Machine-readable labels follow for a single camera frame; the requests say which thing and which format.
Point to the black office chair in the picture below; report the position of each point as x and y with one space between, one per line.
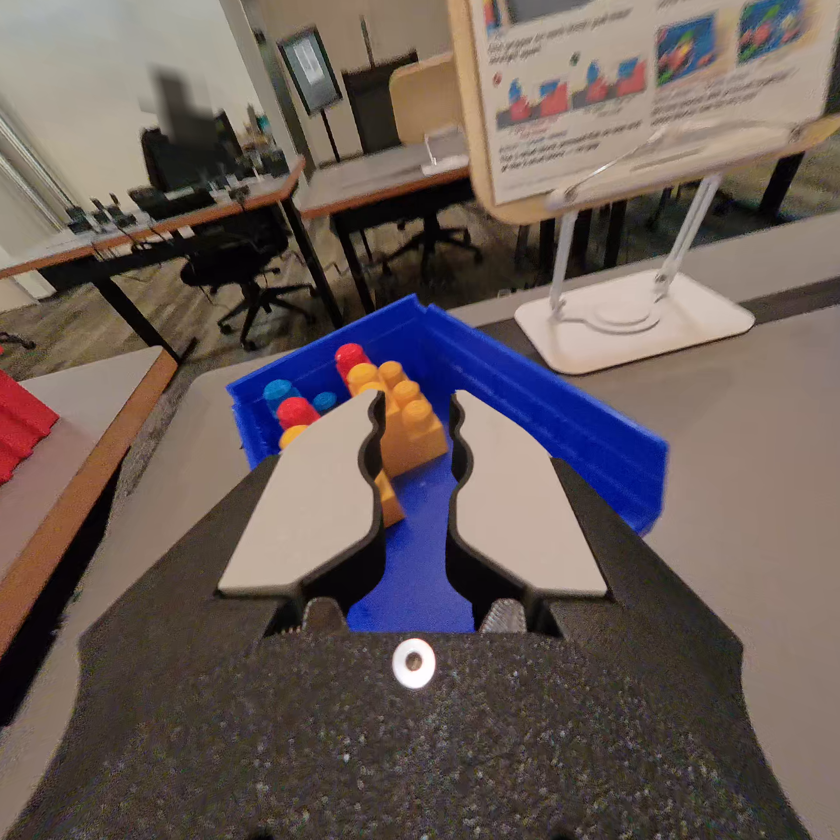
374 111
229 262

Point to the yellow one-stud mega block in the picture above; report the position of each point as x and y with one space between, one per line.
292 434
361 377

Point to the wooden desk with black legs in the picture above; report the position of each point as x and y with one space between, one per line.
367 190

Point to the red plastic bin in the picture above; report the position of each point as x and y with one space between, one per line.
19 426

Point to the blue plastic bin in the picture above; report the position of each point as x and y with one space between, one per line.
558 426

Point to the wooden sign board with paper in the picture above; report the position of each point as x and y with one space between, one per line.
479 164

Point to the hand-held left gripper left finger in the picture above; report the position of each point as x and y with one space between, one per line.
302 518

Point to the red one-stud mega block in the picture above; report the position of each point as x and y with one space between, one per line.
296 412
351 358

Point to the black computer monitor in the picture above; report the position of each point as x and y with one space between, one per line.
177 157

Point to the black framed sign on stand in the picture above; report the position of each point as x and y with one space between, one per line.
308 65

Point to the blue two-stud mega block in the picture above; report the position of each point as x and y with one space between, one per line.
325 400

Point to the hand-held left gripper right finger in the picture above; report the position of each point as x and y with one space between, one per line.
525 518

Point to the blue one-stud mega block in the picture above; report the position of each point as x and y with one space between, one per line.
279 394

